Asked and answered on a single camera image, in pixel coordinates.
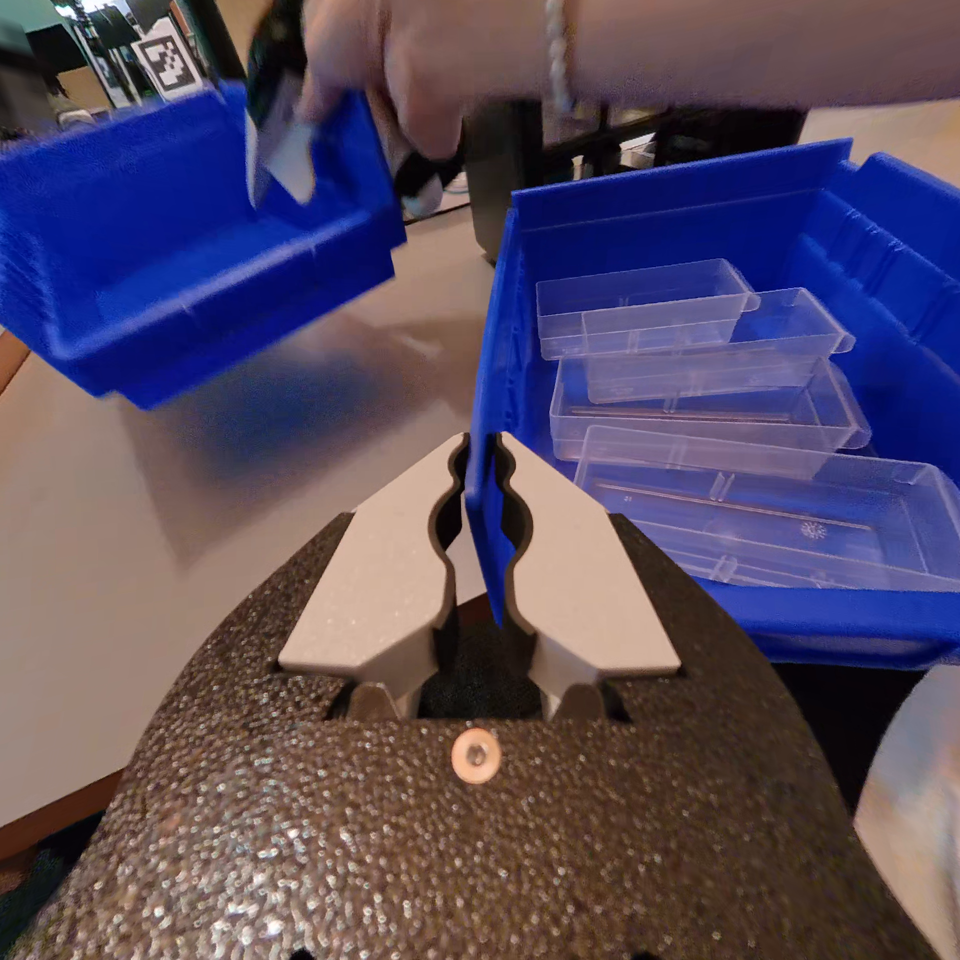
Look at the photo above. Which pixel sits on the black desk post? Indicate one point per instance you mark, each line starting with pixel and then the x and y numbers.
pixel 499 187

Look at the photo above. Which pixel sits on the person's right forearm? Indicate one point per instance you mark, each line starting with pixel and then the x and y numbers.
pixel 750 45

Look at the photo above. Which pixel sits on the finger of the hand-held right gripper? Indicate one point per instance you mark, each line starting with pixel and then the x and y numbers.
pixel 300 161
pixel 266 142

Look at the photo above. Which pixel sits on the narrow clear plastic tray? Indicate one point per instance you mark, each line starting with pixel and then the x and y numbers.
pixel 787 330

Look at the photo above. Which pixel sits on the large blue plastic bin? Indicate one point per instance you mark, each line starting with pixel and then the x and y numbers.
pixel 825 622

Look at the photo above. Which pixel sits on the large clear plastic tray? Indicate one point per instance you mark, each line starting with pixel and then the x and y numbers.
pixel 787 525

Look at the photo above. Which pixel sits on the short clear plastic tray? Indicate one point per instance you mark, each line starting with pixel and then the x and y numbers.
pixel 637 300

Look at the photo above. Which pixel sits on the medium clear plastic tray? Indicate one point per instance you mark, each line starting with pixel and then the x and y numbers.
pixel 675 420

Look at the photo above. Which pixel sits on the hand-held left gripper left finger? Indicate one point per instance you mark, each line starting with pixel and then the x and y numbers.
pixel 375 585

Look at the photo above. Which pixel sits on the person's right hand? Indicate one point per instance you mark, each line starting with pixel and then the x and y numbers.
pixel 420 60

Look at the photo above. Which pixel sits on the small blue plastic bin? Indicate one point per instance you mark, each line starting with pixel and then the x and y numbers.
pixel 150 315

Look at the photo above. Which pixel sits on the black white tag board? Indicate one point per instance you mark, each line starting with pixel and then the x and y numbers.
pixel 165 64

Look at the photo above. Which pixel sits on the pale blurred cloth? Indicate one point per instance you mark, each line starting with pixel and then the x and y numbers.
pixel 915 810

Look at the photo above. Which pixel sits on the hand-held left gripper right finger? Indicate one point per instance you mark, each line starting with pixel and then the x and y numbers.
pixel 592 592

